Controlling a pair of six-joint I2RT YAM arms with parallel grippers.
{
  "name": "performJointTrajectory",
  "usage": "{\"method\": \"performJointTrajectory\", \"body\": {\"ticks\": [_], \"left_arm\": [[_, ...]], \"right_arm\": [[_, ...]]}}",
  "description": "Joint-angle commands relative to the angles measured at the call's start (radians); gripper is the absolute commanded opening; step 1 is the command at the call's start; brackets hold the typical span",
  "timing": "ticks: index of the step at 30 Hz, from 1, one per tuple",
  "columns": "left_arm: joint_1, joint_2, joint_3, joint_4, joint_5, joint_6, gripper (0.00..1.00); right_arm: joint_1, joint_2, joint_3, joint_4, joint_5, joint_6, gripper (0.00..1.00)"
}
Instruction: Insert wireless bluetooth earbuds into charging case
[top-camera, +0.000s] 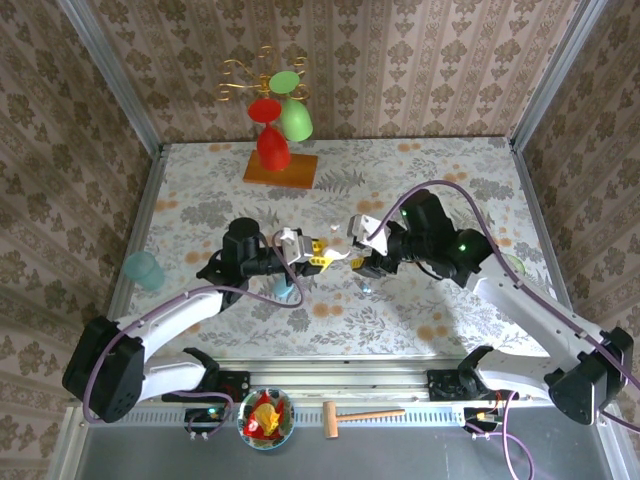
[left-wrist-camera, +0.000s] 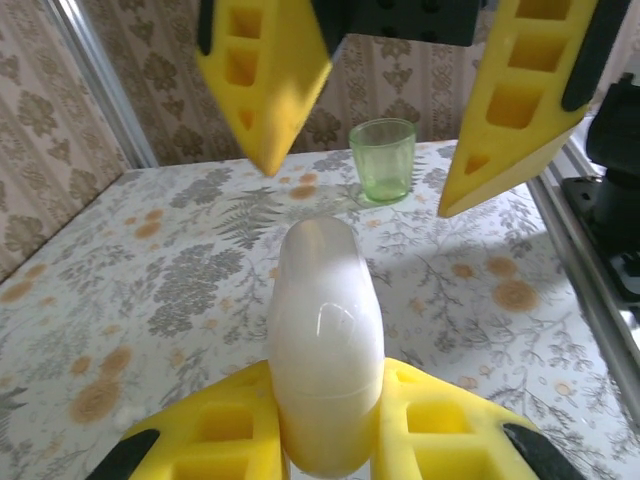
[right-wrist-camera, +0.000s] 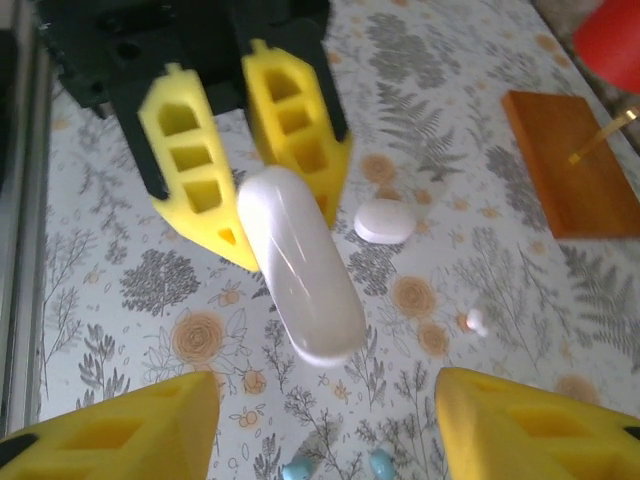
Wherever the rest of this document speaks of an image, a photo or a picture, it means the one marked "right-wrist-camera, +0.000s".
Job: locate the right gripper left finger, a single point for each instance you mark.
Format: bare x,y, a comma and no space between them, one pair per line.
125,440

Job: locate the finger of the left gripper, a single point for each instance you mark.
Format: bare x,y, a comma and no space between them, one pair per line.
330,165
210,220

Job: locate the white oval earbud case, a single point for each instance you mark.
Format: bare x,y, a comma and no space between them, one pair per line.
385,222

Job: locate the white earbud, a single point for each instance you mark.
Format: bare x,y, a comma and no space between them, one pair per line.
475,321

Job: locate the white pill-shaped earbud case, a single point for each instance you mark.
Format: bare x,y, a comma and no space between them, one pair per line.
300,270

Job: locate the aluminium profile frame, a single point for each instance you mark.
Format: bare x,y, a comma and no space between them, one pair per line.
25,250

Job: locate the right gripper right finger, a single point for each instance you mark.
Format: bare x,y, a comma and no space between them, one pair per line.
525,440

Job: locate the red plastic wine glass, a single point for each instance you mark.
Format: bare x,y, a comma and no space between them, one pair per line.
610,45

